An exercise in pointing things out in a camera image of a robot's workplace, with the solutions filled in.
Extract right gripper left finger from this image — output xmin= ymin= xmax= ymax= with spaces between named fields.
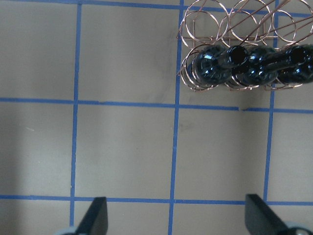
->
xmin=74 ymin=197 xmax=108 ymax=235

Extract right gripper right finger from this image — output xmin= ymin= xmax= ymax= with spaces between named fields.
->
xmin=245 ymin=194 xmax=293 ymax=235

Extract dark wine bottle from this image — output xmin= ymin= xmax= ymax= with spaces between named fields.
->
xmin=233 ymin=45 xmax=311 ymax=87

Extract wine bottle in rack left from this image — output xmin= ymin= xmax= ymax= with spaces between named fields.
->
xmin=277 ymin=44 xmax=313 ymax=84

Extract wine bottle in rack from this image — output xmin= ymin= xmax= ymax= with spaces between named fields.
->
xmin=191 ymin=45 xmax=249 ymax=85
xmin=277 ymin=44 xmax=313 ymax=84

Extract wine bottle in rack right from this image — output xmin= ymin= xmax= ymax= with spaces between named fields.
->
xmin=191 ymin=45 xmax=249 ymax=85

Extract copper wire wine rack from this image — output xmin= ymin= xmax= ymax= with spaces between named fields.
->
xmin=177 ymin=0 xmax=313 ymax=92

